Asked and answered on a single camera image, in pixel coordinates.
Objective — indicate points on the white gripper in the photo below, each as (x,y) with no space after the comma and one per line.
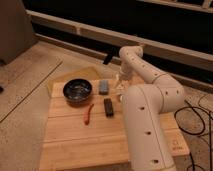
(120,77)

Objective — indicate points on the small white bottle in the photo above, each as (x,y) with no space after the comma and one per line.
(121,97)

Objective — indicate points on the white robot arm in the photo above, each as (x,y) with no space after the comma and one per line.
(142,105)

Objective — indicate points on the dark ceramic bowl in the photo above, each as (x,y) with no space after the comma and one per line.
(77,90)

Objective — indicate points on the blue grey sponge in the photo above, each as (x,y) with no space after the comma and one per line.
(103,87)

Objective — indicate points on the black rectangular block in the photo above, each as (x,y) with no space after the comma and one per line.
(108,107)

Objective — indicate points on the yellow flat board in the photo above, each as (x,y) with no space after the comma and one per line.
(86,73)

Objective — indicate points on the wooden table board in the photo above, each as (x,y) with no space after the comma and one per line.
(70,145)

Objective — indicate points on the grey cabinet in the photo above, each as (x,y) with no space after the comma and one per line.
(16,31)

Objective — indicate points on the white shelf rail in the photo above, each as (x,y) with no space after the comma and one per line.
(170,52)

